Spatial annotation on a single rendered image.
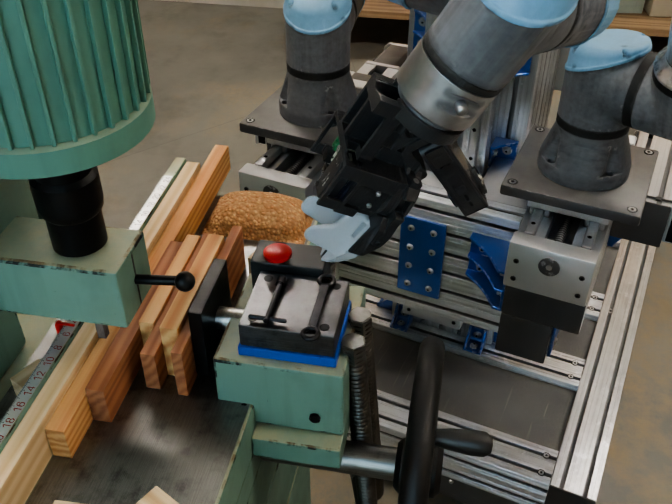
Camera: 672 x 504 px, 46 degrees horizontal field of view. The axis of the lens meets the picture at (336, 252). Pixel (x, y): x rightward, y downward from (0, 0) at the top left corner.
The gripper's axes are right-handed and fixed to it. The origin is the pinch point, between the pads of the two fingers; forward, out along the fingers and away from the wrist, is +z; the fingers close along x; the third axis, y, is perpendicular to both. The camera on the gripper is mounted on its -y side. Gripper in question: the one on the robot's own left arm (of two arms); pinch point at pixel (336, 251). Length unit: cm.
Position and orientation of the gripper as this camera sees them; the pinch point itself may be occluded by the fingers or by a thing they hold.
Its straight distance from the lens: 79.3
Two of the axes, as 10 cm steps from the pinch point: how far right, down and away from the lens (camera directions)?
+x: 1.1, 7.7, -6.3
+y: -8.7, -2.4, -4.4
